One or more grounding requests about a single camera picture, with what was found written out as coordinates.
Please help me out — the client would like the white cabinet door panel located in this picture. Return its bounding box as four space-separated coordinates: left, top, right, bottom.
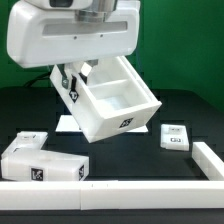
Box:
160 124 189 151
1 131 48 158

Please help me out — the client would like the white front fence bar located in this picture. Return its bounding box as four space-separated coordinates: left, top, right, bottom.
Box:
0 181 224 210

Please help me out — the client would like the white marker sheet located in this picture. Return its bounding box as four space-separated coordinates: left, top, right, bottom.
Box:
56 115 148 133

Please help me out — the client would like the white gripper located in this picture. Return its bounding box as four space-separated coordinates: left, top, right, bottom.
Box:
7 0 140 91

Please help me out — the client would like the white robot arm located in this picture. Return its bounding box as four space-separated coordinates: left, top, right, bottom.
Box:
7 0 140 68

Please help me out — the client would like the white cabinet body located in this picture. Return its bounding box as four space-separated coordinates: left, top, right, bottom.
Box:
50 56 161 143

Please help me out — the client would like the white cabinet top block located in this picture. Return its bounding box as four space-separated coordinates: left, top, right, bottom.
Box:
1 149 89 181

